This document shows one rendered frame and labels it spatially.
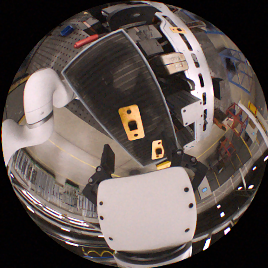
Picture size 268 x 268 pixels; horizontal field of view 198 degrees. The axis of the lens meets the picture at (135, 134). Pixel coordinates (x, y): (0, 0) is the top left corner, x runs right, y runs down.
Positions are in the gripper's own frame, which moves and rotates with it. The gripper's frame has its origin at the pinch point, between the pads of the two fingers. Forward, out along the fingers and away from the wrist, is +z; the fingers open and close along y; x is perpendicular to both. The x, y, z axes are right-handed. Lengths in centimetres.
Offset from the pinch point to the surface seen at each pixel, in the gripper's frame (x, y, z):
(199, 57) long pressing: 17.7, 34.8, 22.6
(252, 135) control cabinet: -312, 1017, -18
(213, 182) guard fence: -587, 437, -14
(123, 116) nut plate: 2.5, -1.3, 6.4
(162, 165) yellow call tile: -21.8, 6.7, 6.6
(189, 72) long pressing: 8.9, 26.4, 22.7
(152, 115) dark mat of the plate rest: 0.9, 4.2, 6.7
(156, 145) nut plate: -8.2, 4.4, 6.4
